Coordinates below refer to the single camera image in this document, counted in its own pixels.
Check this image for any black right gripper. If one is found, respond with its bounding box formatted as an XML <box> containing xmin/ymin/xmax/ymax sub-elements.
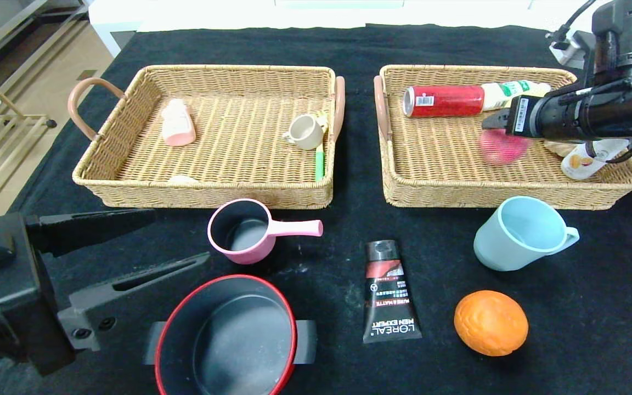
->
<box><xmin>482</xmin><ymin>95</ymin><xmax>583</xmax><ymax>140</ymax></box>

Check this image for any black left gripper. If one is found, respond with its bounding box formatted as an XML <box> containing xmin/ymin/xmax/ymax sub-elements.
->
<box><xmin>0</xmin><ymin>208</ymin><xmax>211</xmax><ymax>377</ymax></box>

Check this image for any pink peach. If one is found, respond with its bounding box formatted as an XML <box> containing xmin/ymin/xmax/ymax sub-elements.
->
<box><xmin>479</xmin><ymin>131</ymin><xmax>531</xmax><ymax>165</ymax></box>

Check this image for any light blue mug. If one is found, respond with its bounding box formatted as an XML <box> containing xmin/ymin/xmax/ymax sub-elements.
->
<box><xmin>473</xmin><ymin>196</ymin><xmax>580</xmax><ymax>272</ymax></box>

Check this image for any orange fruit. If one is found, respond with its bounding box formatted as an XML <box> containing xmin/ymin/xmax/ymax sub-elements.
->
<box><xmin>454</xmin><ymin>290</ymin><xmax>529</xmax><ymax>357</ymax></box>

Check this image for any black cosmetic tube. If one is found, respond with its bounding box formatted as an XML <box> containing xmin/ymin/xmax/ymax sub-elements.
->
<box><xmin>363</xmin><ymin>240</ymin><xmax>422</xmax><ymax>345</ymax></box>

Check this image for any rectangular wicker basket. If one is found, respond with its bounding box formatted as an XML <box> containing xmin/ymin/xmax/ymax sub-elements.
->
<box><xmin>373</xmin><ymin>65</ymin><xmax>632</xmax><ymax>211</ymax></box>
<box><xmin>68</xmin><ymin>65</ymin><xmax>347</xmax><ymax>211</ymax></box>

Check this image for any white bottle green label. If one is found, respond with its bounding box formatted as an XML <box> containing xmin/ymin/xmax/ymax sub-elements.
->
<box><xmin>481</xmin><ymin>80</ymin><xmax>551</xmax><ymax>112</ymax></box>

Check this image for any red drink can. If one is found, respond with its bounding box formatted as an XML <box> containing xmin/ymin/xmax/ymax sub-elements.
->
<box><xmin>403</xmin><ymin>86</ymin><xmax>485</xmax><ymax>119</ymax></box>

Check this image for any striped bread roll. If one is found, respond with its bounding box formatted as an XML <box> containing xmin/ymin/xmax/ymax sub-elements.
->
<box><xmin>544</xmin><ymin>139</ymin><xmax>581</xmax><ymax>159</ymax></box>

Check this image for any white yogurt bottle blue cap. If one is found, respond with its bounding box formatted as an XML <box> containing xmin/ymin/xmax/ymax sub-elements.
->
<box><xmin>560</xmin><ymin>138</ymin><xmax>632</xmax><ymax>181</ymax></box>

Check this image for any pink saucepan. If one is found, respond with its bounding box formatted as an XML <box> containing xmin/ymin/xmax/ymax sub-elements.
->
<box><xmin>207</xmin><ymin>199</ymin><xmax>324</xmax><ymax>266</ymax></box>

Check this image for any red rimmed black pot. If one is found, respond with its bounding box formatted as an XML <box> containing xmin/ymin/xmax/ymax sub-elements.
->
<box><xmin>142</xmin><ymin>274</ymin><xmax>318</xmax><ymax>395</ymax></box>

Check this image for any wooden wheeled rack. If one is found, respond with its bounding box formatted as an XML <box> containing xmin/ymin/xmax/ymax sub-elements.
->
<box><xmin>0</xmin><ymin>82</ymin><xmax>58</xmax><ymax>227</ymax></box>

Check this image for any small pink bottle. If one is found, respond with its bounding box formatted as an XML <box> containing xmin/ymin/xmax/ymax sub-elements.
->
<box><xmin>161</xmin><ymin>99</ymin><xmax>197</xmax><ymax>147</ymax></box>

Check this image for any small beige cup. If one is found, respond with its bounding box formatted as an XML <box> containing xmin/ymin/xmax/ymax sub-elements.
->
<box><xmin>284</xmin><ymin>114</ymin><xmax>325</xmax><ymax>151</ymax></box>

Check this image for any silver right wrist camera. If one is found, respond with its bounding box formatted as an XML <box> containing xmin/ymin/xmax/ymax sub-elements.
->
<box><xmin>548</xmin><ymin>30</ymin><xmax>596</xmax><ymax>69</ymax></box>

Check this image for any green handled yellow brush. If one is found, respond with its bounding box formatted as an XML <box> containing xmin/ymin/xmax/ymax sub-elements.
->
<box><xmin>314</xmin><ymin>111</ymin><xmax>330</xmax><ymax>183</ymax></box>

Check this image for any grey metal shelf frame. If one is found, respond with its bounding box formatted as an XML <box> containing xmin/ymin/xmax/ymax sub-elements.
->
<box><xmin>0</xmin><ymin>0</ymin><xmax>93</xmax><ymax>97</ymax></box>

